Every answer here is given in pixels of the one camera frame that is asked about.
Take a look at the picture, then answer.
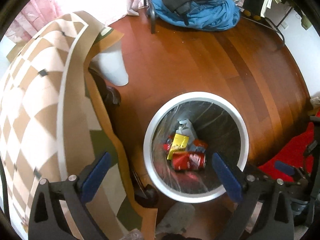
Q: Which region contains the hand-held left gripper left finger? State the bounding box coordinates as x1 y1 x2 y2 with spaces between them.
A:
29 152 112 240

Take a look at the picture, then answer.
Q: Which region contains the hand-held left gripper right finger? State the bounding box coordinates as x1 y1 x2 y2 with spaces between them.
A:
212 152 295 240

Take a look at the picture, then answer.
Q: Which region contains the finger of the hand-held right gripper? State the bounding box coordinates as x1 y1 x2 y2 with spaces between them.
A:
274 160 304 178

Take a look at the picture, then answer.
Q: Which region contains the red snack packet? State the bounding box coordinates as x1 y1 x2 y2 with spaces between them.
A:
162 135 175 153
171 151 207 172

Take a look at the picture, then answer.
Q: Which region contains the brown snack packet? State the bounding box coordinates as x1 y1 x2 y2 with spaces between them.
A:
191 139 208 154

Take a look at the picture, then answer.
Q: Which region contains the yellow snack packet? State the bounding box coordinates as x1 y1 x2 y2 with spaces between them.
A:
167 133 190 160

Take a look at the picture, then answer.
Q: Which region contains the white wrapper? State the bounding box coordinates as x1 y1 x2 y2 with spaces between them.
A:
175 119 198 143

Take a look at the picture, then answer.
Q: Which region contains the white round bin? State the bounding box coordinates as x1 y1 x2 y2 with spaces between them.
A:
143 92 250 203

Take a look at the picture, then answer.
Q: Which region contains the red cloth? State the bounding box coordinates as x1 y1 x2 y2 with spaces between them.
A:
257 122 315 183

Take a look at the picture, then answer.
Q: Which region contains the clear plastic bin liner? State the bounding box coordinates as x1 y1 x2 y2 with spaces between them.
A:
151 101 242 194

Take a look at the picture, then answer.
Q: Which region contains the grey slipper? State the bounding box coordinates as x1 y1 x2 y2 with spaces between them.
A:
155 202 197 238

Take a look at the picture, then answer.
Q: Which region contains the checked brown tablecloth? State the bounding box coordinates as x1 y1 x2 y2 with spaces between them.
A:
0 10 158 240

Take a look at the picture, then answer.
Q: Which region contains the white plastic container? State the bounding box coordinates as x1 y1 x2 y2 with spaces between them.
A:
91 41 129 86

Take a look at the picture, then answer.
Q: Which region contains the blue cloth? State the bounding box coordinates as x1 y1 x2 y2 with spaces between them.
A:
150 0 242 32

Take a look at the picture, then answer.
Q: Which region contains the pink floral curtain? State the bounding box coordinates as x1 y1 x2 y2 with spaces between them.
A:
5 0 140 43

